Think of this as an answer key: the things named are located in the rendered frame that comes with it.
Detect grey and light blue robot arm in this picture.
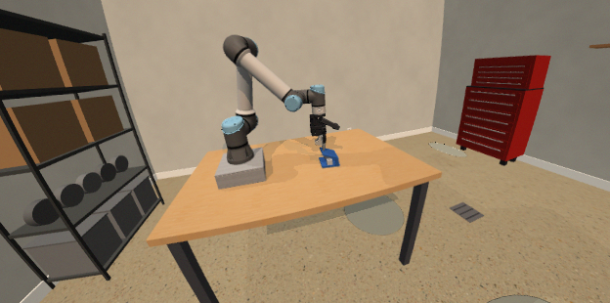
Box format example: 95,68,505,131
222,34,326,165

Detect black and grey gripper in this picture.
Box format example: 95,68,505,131
310,114,327,151

